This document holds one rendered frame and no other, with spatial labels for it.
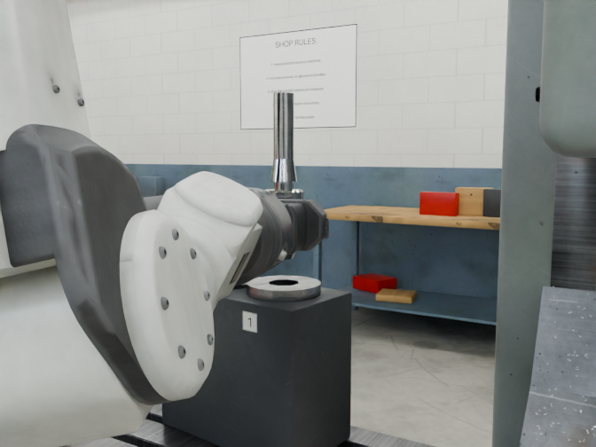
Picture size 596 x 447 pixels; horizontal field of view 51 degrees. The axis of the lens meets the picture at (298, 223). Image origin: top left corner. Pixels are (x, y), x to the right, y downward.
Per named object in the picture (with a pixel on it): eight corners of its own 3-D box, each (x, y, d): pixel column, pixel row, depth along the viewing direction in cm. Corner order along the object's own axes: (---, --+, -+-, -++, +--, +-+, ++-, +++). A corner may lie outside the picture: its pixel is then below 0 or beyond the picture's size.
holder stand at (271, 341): (291, 477, 69) (291, 299, 66) (160, 424, 82) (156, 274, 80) (351, 437, 78) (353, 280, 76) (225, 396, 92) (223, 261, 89)
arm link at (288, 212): (329, 183, 69) (300, 188, 57) (329, 269, 70) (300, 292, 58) (223, 181, 72) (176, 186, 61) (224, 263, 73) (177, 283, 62)
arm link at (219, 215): (270, 198, 54) (246, 233, 41) (227, 286, 56) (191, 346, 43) (203, 163, 54) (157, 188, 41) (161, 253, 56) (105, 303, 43)
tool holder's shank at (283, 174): (289, 188, 76) (289, 95, 75) (301, 190, 73) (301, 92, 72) (265, 189, 74) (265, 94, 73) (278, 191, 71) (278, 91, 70)
